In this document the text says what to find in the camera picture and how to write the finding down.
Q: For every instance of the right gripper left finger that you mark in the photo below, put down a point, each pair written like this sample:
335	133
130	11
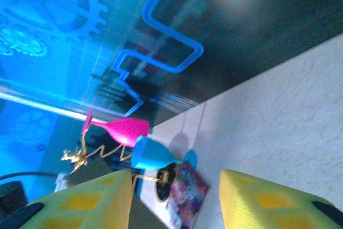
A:
80	207

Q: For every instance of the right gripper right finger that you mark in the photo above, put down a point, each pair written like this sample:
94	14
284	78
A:
268	207

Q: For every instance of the shiny purple snack packet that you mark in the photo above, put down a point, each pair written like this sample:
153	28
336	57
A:
187	196

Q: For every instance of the pink plastic goblet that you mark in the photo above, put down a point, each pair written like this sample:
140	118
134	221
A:
126	132

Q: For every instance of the blue plastic goblet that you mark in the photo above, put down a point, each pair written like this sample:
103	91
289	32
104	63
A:
152	155

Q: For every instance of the aluminium frame post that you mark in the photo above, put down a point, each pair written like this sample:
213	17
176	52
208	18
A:
40	104

